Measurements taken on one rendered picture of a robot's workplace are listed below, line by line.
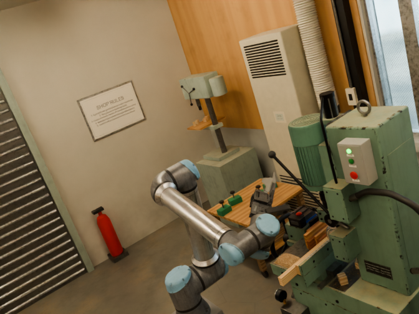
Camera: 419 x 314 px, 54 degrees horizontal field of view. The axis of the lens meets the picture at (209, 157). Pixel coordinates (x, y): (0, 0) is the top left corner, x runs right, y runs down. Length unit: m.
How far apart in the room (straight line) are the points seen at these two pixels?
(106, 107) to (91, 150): 0.48
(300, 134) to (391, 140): 0.38
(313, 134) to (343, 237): 0.43
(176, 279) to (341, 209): 0.94
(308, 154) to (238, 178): 2.45
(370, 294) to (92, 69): 3.51
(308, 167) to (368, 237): 0.37
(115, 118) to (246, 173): 1.52
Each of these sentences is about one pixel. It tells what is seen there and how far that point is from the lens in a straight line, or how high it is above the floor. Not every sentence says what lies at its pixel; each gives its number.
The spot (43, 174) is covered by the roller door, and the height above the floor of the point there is 1.17.
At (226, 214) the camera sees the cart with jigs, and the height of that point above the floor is 0.53.
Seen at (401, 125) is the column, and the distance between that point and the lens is 1.67.
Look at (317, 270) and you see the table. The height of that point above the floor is 0.88.
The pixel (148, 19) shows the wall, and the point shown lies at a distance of 4.86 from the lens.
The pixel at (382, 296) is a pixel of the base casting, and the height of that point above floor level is 0.80.
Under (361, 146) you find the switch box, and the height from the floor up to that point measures 1.47.
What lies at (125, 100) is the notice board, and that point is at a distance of 4.62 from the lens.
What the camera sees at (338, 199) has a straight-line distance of 1.66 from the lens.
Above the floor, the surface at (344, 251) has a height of 1.02.
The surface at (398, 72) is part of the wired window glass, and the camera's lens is 3.19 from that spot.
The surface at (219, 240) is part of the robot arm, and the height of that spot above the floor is 1.29.
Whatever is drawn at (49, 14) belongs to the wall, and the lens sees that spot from 4.52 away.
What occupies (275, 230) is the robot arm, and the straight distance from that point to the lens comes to 1.52.
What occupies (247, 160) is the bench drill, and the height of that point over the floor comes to 0.62.
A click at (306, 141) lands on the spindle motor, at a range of 1.79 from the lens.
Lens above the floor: 2.02
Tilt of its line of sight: 17 degrees down
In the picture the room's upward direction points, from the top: 19 degrees counter-clockwise
